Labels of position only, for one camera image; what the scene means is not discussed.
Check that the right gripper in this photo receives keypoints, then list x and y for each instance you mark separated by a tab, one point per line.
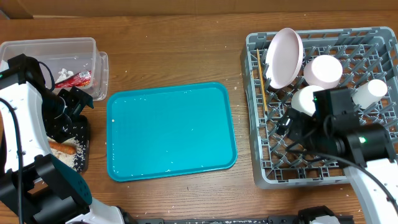
300	122

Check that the red snack wrapper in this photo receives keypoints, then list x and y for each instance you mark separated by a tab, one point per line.
79	79

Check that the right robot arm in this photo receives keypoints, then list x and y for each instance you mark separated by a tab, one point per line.
365	153

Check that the white napkin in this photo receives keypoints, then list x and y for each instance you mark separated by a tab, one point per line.
64	75

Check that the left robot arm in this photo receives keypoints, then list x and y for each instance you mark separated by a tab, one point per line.
35	185

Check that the teal serving tray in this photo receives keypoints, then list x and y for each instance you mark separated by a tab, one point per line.
169	131

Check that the wooden chopstick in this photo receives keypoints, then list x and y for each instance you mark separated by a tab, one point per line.
261	80

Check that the large white plate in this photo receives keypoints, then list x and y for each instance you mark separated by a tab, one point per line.
284	58

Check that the white cup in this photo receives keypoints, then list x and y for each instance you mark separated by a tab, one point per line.
369	93

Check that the clear plastic bin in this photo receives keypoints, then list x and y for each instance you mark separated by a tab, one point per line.
73	54

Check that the rice and food scraps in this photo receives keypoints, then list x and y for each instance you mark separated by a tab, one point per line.
71	155

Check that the grey dishwasher rack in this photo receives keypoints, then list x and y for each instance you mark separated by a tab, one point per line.
365	53

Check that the orange carrot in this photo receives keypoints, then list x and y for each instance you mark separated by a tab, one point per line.
64	148

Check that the black plastic tray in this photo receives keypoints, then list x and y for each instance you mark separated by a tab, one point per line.
82	140

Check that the white bowl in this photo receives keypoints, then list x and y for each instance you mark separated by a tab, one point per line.
302	100

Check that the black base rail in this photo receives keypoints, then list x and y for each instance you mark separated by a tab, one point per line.
274	219

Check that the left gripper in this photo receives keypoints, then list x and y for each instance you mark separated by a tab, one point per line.
78	99

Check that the small white plate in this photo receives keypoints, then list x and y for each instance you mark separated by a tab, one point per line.
324	71

